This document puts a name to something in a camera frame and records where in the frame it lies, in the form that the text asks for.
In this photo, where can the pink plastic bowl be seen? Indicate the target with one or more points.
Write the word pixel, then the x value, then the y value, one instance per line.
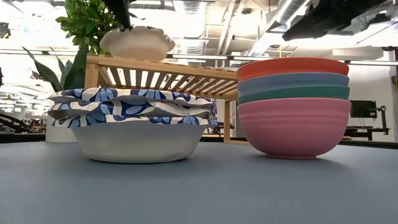
pixel 293 130

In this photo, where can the black background robot arm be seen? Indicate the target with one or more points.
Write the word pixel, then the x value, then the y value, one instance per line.
pixel 12 123

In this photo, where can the black background desk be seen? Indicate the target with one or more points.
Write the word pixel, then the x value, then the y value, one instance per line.
pixel 367 130

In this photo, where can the green leafy ficus plant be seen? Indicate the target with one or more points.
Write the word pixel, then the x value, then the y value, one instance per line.
pixel 87 21

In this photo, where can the wooden slatted shelf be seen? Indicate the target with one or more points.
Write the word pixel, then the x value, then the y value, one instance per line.
pixel 155 66

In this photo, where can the blue plastic bowl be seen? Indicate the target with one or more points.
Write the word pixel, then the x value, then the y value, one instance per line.
pixel 292 81

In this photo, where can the orange plastic bowl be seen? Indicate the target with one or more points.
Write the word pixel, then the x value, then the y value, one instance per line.
pixel 292 66

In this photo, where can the black computer monitor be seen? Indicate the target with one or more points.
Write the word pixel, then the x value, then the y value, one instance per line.
pixel 363 109

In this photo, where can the green plastic bowl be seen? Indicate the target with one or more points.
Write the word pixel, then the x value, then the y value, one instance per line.
pixel 295 92

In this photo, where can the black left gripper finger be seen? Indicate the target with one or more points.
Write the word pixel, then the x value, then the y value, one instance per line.
pixel 119 12

